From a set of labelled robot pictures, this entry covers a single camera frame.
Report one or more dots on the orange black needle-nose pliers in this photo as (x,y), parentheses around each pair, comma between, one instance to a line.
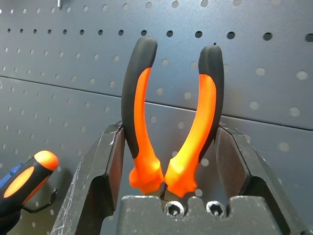
(207,98)

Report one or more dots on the dark grey pegboard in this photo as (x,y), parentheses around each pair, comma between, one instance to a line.
(269,93)

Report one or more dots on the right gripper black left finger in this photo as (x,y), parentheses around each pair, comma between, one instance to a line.
(97,171)

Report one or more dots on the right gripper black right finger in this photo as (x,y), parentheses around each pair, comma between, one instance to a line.
(244,166)

